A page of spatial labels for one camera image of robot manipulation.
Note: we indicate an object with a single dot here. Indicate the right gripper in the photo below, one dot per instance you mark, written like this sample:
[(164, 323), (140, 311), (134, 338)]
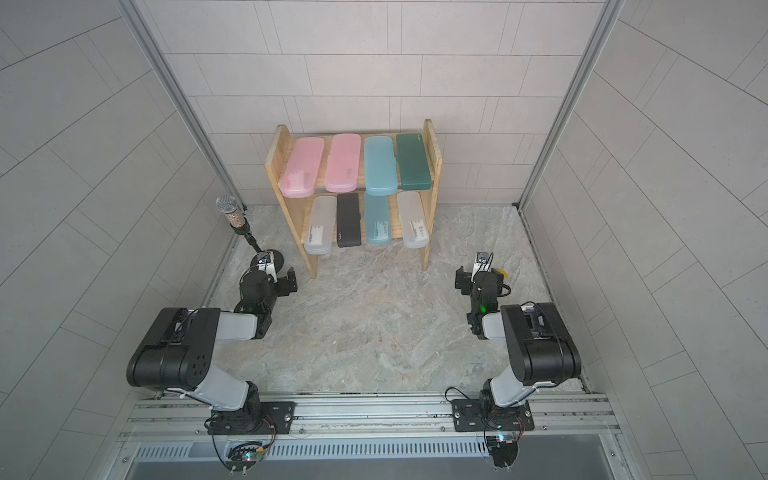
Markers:
[(467, 289)]

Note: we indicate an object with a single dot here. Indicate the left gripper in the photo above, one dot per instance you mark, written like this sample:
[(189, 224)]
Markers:
[(283, 284)]

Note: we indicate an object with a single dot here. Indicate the clear frosted pencil case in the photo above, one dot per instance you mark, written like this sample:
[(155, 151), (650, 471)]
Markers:
[(321, 227), (414, 227)]

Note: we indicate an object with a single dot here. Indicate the small teal pencil case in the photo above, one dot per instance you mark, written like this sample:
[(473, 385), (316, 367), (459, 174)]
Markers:
[(377, 219)]

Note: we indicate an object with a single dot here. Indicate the black pencil case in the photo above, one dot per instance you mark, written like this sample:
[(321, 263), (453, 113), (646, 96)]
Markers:
[(348, 220)]

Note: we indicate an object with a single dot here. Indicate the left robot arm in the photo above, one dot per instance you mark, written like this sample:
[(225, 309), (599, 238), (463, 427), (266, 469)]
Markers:
[(176, 354)]

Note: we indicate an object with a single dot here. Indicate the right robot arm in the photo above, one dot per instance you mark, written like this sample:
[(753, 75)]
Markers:
[(541, 352)]

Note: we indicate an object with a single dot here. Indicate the left pink pencil case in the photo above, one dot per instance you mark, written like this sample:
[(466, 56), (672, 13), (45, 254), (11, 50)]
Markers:
[(300, 173)]

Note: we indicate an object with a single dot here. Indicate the pink pencil case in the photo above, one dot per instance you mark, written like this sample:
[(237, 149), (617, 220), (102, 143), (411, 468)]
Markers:
[(300, 173), (341, 175)]

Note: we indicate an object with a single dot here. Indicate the dark green pencil case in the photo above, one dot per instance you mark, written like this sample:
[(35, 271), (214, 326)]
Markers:
[(412, 163)]

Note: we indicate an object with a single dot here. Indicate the large light blue pencil case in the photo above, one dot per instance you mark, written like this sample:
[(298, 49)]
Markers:
[(380, 169)]

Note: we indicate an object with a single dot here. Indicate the right pink pencil case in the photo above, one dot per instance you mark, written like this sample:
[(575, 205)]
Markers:
[(341, 175)]

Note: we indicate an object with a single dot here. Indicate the microphone on black stand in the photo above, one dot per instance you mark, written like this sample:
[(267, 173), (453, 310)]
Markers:
[(231, 209)]

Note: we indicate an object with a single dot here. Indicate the left circuit board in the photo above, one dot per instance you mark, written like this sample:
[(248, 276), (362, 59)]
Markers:
[(241, 458)]

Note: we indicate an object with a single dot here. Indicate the circuit board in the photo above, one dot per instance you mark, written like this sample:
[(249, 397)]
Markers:
[(241, 458), (502, 449)]

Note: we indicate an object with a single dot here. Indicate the right circuit board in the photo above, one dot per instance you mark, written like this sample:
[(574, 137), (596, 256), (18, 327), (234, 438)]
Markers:
[(502, 449)]

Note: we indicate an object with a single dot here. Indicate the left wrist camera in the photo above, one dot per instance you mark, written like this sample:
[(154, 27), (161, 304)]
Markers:
[(269, 261)]

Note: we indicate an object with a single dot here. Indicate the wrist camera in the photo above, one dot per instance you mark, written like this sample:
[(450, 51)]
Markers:
[(269, 261), (482, 263)]

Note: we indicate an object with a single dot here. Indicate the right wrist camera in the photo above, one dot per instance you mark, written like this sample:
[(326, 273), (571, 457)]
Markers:
[(482, 263)]

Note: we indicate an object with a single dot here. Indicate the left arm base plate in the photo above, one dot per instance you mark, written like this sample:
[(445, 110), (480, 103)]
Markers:
[(270, 417)]

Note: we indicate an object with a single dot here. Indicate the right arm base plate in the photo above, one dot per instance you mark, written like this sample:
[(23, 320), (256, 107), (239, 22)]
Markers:
[(472, 415)]

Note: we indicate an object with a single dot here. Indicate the aluminium rail frame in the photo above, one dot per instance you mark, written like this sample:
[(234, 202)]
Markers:
[(357, 427)]

